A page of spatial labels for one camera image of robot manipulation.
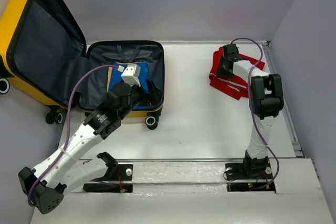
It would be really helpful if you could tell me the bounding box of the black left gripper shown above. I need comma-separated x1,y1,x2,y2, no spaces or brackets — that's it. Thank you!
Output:
119,79,164,119

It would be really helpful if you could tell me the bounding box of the blue patterned cloth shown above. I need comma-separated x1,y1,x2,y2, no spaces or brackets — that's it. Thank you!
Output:
107,62,150,109

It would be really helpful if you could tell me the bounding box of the red garment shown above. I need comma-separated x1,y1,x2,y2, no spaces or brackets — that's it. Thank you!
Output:
208,47,266,101

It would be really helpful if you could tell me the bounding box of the yellow hard-shell suitcase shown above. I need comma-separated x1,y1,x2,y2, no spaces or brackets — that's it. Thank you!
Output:
1,0,165,130

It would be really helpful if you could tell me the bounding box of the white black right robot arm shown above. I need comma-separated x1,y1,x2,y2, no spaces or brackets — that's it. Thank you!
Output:
217,42,284,182

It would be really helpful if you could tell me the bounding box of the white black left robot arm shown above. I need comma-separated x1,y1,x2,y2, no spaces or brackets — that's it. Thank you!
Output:
18,79,163,215

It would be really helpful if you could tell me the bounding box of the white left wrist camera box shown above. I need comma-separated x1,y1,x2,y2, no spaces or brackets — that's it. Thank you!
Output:
121,64,141,87

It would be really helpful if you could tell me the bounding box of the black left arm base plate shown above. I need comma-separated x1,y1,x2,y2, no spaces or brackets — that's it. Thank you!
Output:
82,163,133,194

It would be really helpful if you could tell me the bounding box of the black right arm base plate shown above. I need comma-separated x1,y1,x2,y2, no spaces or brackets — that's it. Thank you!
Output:
223,162,276,193

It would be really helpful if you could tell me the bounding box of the metal table edge rail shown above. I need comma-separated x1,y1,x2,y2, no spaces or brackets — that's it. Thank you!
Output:
262,41,305,158

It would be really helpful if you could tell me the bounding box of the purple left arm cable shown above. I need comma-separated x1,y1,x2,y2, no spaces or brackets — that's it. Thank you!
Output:
27,63,124,208

